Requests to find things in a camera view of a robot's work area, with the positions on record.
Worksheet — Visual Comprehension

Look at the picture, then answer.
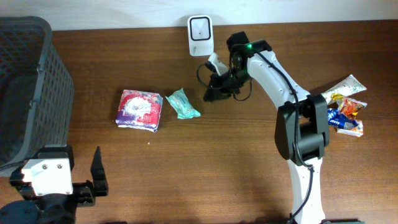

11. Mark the teal toilet tissue pack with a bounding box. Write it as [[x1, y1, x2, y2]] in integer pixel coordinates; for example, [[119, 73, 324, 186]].
[[166, 88, 201, 119]]

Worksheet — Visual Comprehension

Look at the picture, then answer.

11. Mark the red purple tissue pack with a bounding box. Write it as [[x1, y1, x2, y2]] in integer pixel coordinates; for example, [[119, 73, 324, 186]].
[[116, 90, 163, 133]]

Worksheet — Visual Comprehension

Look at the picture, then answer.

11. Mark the blue yellow paste sachet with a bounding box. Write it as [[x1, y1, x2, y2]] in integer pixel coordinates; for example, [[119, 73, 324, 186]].
[[328, 94, 368, 130]]

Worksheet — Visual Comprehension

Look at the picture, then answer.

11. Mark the white shampoo tube gold cap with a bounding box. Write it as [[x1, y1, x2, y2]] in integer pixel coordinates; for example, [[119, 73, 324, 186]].
[[322, 74, 367, 105]]

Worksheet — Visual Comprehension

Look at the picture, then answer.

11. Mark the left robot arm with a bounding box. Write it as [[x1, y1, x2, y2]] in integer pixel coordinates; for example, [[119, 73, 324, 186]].
[[1, 144, 109, 223]]

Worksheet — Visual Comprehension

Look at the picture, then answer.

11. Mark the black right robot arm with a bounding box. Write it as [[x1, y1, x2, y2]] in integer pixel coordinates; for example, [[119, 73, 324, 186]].
[[203, 32, 330, 223]]

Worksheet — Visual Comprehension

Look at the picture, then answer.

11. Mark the white barcode scanner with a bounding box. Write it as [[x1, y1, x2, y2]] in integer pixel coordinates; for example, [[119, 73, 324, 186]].
[[187, 15, 214, 57]]

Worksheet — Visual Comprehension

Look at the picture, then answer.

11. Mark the grey plastic mesh basket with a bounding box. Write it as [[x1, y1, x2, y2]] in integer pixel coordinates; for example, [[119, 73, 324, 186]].
[[1, 16, 75, 177]]

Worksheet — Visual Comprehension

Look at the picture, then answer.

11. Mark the black right camera cable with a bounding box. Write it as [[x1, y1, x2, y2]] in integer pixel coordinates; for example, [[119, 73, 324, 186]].
[[195, 62, 253, 102]]

